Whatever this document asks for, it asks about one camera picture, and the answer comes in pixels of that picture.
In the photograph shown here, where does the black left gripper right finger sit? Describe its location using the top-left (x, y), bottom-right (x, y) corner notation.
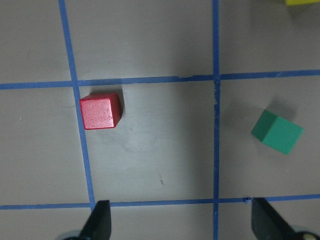
top-left (251, 197), bottom-right (297, 240)

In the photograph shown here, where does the yellow wooden block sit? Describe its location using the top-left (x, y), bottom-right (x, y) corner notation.
top-left (284, 0), bottom-right (320, 6)

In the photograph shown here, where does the green wooden block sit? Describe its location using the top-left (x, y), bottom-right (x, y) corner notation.
top-left (251, 109), bottom-right (304, 155)

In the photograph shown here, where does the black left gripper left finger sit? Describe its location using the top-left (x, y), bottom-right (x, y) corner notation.
top-left (78, 200), bottom-right (111, 240)

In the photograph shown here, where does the red wooden block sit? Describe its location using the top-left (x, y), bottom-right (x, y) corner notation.
top-left (79, 92), bottom-right (122, 130)

